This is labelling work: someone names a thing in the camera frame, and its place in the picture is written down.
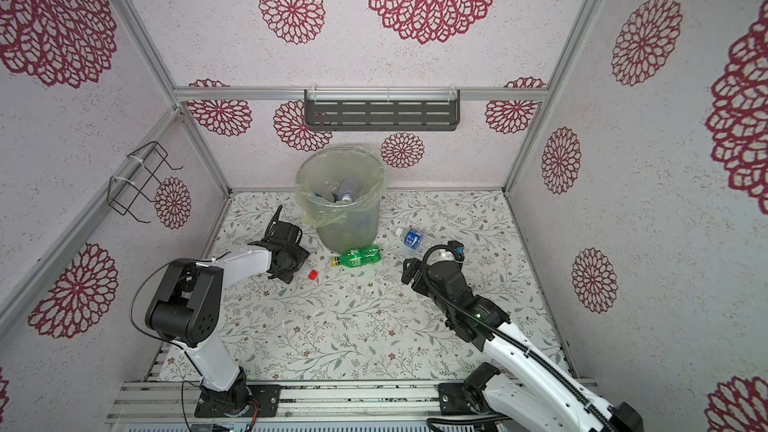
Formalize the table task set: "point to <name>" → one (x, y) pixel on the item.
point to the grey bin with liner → (339, 191)
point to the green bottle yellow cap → (358, 258)
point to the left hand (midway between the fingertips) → (304, 261)
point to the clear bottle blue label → (412, 237)
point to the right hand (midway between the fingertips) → (414, 265)
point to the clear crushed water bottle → (345, 196)
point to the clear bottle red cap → (313, 275)
